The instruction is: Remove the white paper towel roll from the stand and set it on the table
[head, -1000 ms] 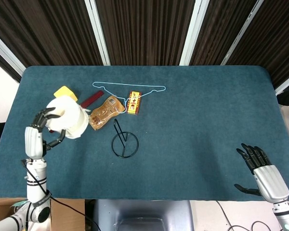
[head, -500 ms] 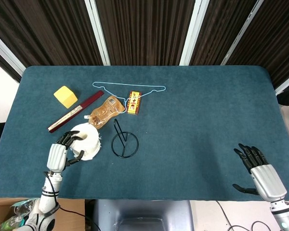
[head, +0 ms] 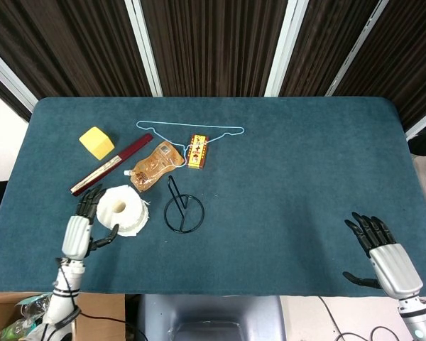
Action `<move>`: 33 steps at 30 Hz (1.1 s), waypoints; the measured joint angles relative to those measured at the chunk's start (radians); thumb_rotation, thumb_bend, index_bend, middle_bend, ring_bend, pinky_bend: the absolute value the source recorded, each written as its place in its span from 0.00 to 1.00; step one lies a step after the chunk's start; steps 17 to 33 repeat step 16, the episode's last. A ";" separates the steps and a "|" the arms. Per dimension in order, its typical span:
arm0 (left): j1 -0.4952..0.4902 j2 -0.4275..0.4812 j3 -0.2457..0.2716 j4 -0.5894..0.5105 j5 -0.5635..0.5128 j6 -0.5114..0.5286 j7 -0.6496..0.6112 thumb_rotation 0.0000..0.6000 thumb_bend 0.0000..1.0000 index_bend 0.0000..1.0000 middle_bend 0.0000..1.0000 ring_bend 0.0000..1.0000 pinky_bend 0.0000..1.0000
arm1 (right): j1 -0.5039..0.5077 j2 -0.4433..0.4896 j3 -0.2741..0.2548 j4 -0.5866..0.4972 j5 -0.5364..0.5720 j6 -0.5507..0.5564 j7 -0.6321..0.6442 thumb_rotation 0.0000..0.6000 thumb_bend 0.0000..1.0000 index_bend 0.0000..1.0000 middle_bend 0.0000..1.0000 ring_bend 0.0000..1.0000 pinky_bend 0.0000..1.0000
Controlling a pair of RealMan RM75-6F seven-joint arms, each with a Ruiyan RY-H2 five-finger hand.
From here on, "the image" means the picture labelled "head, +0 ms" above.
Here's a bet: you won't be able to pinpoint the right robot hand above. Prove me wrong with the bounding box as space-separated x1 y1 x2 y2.
342 212 424 298

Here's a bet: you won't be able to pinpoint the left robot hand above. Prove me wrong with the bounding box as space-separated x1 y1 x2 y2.
61 184 120 262

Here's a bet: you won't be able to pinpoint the white paper towel roll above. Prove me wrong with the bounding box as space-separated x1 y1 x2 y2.
96 184 152 237

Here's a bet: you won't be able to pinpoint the black wire roll stand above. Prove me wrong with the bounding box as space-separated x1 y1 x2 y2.
163 175 205 234

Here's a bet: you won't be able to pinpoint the cardboard box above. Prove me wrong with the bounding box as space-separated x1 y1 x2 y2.
0 291 126 341

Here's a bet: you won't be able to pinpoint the yellow foam cube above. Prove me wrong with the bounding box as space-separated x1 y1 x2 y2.
78 126 115 163

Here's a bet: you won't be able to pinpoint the crumpled plastic bags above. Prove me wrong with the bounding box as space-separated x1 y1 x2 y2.
0 293 55 341

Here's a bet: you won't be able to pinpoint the brown spouted drink pouch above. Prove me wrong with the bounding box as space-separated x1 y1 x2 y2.
124 140 186 193

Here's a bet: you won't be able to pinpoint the long dark red box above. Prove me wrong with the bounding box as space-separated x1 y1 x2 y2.
70 132 155 197

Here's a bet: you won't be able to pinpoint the small red yellow box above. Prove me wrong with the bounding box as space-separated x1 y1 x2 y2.
186 134 211 170

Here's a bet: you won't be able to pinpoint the brown slatted screen panel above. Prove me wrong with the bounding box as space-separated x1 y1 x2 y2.
279 0 377 97
0 0 154 108
343 0 426 133
141 0 289 97

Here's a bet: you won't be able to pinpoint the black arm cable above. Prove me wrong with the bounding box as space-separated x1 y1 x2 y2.
44 256 131 341

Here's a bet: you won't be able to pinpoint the black floor cable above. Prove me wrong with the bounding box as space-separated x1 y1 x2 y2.
335 325 400 341

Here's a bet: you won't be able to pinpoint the white screen frame post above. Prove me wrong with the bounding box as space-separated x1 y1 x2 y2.
263 0 300 97
0 42 38 111
124 0 163 97
404 104 426 140
325 0 388 97

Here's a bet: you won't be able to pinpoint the light blue wire hanger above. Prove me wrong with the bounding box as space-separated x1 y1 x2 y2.
135 119 245 168

